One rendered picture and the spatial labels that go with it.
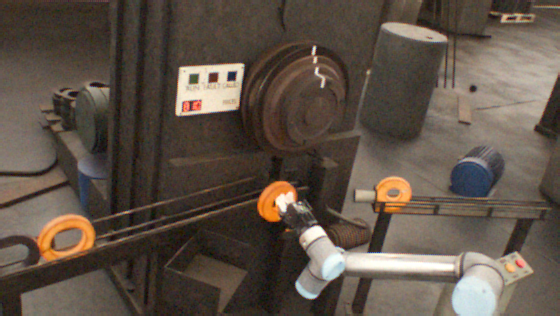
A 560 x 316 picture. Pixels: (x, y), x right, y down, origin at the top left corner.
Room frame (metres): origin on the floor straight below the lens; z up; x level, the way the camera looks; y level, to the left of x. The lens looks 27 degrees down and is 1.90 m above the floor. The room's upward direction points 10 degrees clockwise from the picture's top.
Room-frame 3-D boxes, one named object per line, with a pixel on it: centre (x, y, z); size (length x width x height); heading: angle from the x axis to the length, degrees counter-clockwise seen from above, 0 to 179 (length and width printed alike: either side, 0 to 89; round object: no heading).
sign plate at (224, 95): (1.97, 0.29, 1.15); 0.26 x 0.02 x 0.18; 130
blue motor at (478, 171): (3.86, -1.51, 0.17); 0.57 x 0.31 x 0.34; 150
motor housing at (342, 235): (2.21, -0.39, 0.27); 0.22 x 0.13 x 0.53; 130
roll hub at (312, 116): (2.03, -0.11, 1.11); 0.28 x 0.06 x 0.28; 130
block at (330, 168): (2.27, -0.22, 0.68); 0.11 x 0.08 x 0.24; 40
